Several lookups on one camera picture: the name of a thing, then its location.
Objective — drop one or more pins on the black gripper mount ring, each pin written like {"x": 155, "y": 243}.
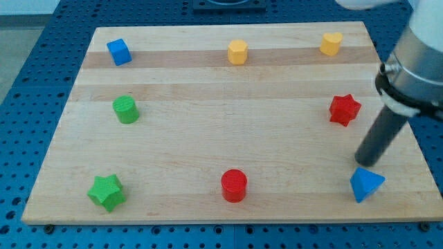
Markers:
{"x": 402, "y": 104}

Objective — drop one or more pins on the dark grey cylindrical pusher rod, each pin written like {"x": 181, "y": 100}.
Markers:
{"x": 378, "y": 138}

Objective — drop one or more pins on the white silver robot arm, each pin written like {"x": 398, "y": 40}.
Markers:
{"x": 409, "y": 82}

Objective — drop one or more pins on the red star block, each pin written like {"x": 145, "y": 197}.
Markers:
{"x": 344, "y": 109}

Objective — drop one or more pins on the blue triangle block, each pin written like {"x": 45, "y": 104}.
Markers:
{"x": 364, "y": 183}

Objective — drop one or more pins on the yellow heart block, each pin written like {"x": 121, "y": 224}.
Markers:
{"x": 331, "y": 43}

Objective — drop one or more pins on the wooden board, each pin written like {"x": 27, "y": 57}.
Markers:
{"x": 200, "y": 116}

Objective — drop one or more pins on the red cylinder block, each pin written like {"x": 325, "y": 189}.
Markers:
{"x": 233, "y": 185}

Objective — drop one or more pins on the yellow hexagon block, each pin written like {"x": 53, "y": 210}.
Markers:
{"x": 237, "y": 52}

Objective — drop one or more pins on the green cylinder block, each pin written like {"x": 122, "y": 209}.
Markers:
{"x": 125, "y": 109}

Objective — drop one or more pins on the blue cube block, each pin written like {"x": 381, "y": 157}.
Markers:
{"x": 119, "y": 52}

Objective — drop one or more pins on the green star block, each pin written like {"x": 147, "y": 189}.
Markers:
{"x": 107, "y": 191}

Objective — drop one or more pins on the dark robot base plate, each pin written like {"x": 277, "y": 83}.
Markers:
{"x": 227, "y": 5}

